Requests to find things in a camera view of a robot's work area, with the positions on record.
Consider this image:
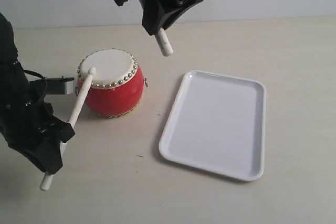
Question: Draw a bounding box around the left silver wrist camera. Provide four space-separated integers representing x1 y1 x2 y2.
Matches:
46 77 75 95

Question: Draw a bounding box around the small red drum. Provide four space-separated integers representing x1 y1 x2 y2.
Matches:
77 48 148 118

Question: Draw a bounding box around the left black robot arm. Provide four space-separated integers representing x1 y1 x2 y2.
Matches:
1 15 75 174

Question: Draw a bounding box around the white rectangular plastic tray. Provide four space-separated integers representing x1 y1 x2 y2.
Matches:
159 70 266 182

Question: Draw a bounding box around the white drumstick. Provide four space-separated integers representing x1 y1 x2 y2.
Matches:
39 67 96 191
154 28 173 57

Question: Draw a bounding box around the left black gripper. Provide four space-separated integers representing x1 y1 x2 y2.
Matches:
1 95 75 174

